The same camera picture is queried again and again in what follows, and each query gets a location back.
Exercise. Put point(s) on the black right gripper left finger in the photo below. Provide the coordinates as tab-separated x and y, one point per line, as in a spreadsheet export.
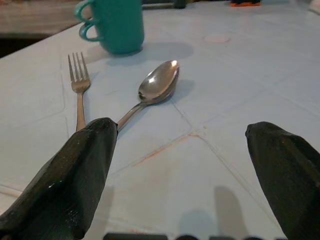
67	180

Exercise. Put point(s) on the steel spoon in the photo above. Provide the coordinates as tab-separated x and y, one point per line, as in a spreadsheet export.
160	82

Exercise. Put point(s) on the steel fork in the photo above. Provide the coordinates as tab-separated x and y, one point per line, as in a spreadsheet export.
80	85

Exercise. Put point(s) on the black handheld controller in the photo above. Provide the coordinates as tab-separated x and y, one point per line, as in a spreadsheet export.
162	3

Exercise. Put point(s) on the grey wooden side counter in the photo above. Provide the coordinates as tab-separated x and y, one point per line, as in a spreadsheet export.
35	17

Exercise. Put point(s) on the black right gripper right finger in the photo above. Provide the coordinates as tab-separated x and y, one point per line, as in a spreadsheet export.
290	175

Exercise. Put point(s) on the orange black tape measure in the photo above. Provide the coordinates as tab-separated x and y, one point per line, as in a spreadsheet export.
246	2

